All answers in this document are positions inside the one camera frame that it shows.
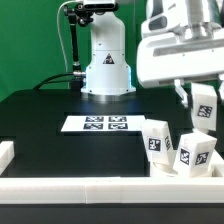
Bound black cables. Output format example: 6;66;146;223
33;71;87;90

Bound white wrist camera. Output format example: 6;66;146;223
141;9;184;38

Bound white front fence rail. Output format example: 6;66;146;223
0;177;224;204

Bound white marker base plate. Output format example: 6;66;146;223
61;115;145;133

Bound white round stool seat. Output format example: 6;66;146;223
150;151;214;178

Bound white left fence rail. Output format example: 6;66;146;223
0;141;15;175

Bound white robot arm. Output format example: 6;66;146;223
83;0;224;105

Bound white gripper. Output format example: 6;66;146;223
137;29;224;108

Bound white fence rail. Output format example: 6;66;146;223
213;153;224;178
0;177;224;204
0;141;15;175

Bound white cable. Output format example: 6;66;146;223
56;0;84;73

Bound white right fence rail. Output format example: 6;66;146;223
213;153;224;178

